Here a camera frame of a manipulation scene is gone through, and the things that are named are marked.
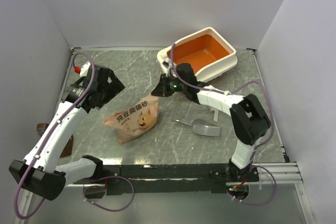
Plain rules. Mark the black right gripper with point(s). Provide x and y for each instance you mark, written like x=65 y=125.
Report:
x=162 y=89

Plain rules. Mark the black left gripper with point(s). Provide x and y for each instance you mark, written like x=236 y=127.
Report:
x=115 y=86

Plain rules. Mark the pink cat litter bag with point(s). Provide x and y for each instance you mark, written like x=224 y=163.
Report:
x=135 y=120

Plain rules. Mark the grey metal litter scoop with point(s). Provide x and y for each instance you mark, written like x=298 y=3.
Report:
x=201 y=127

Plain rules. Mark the white bag sealing clip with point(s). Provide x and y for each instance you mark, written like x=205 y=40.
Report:
x=215 y=113

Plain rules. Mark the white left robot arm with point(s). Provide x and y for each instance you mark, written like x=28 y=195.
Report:
x=39 y=172

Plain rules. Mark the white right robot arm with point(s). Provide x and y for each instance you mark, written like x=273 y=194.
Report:
x=250 y=120

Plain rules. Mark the orange and white litter box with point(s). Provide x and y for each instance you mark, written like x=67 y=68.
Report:
x=208 y=53

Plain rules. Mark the black mounting base rail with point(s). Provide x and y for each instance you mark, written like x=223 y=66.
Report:
x=171 y=178

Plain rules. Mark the aluminium frame rail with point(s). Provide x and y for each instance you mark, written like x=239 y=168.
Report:
x=283 y=173

